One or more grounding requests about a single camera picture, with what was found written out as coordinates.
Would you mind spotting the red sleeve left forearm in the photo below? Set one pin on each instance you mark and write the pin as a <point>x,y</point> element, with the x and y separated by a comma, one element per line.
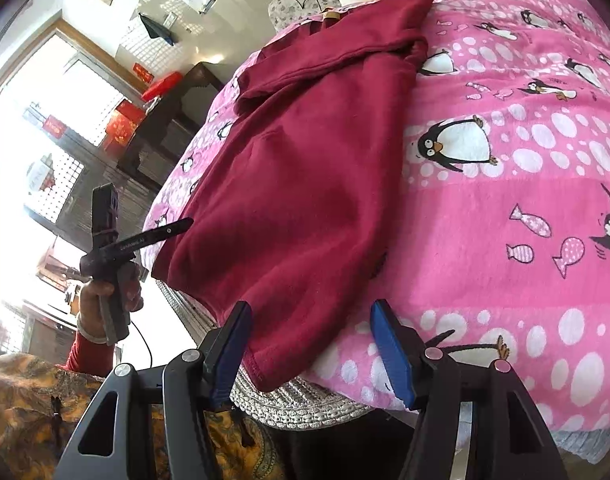
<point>90,352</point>

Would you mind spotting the dark wooden side table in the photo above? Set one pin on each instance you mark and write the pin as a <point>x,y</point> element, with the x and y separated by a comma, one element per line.
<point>167,111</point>

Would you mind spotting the red box on table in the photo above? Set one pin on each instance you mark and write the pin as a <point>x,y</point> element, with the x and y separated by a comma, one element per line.
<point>161,86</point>

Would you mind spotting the red gift bag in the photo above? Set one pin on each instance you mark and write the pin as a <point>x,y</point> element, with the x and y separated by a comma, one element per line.
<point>121,127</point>

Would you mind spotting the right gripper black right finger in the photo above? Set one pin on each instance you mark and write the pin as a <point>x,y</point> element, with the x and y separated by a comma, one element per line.
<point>509,438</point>

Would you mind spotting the person's left hand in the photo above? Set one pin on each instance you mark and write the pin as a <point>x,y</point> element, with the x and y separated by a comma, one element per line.
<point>90,302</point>

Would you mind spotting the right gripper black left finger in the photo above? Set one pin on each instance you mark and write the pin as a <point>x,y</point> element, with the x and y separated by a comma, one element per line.
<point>114,438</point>

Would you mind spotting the pink penguin blanket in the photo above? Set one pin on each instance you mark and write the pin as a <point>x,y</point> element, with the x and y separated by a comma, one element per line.
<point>501,233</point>

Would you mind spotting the dark red fleece sweater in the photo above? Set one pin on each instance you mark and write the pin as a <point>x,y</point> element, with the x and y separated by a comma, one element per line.
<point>294,213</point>

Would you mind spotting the orange floral patterned clothing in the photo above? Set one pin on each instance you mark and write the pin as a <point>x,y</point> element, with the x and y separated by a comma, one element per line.
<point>41,405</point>

